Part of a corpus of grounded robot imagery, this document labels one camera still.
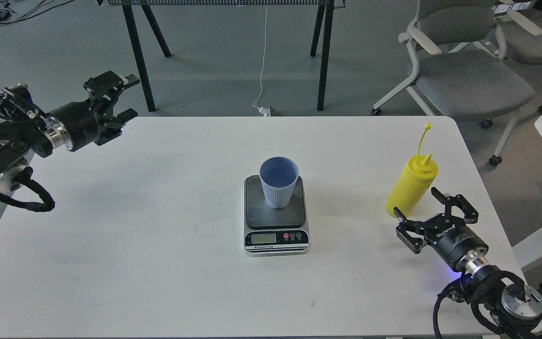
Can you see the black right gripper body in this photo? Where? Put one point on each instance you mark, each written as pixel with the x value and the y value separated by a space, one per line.
pixel 452 240

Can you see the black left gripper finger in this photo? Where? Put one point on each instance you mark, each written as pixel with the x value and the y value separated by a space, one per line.
pixel 105 89
pixel 112 129

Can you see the yellow squeeze bottle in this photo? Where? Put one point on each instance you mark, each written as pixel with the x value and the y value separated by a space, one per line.
pixel 414 180

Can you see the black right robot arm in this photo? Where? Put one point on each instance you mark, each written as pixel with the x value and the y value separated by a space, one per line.
pixel 499 300

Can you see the grey office chair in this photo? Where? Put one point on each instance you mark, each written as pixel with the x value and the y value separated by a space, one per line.
pixel 521 22
pixel 456 49

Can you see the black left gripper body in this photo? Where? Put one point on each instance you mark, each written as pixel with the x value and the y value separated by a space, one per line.
pixel 76 124

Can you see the blue plastic cup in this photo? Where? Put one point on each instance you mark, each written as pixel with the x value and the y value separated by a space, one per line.
pixel 278 176

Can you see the silver digital kitchen scale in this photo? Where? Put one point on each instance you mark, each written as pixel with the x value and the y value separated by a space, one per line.
pixel 269 231

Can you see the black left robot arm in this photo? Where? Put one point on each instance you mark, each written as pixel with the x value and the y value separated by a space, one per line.
pixel 24 128

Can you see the black metal table frame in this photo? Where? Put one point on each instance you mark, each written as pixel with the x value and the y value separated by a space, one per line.
pixel 233 41

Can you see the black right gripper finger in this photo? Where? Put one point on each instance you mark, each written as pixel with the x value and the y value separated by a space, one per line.
pixel 447 220
pixel 412 233

